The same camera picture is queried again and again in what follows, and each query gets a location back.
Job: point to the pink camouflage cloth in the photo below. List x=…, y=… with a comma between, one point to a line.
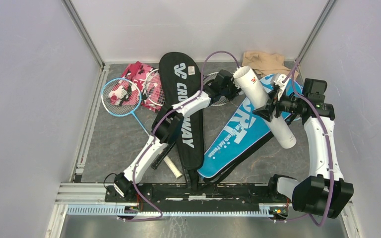
x=137, y=73

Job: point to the beige cloth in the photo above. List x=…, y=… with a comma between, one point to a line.
x=264, y=63

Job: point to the blue frame badminton racket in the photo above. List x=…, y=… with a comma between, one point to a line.
x=121, y=98

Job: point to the white racket behind black cover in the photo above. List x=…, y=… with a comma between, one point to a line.
x=208, y=80

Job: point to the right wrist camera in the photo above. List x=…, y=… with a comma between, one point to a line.
x=280, y=81

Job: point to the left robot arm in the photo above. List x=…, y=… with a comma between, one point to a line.
x=167, y=129

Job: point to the black Crossway racket cover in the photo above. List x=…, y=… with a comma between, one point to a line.
x=180, y=79

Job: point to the blue Sport racket cover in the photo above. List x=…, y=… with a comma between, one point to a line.
x=242, y=135

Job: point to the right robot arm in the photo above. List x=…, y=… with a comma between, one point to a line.
x=324, y=192

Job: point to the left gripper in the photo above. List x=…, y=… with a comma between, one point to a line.
x=236, y=90

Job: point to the white shuttlecock tube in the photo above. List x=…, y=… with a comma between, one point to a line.
x=248, y=81

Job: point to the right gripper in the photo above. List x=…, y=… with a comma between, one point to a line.
x=266, y=111

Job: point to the white racket on pink cloth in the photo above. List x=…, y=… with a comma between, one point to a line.
x=153, y=93

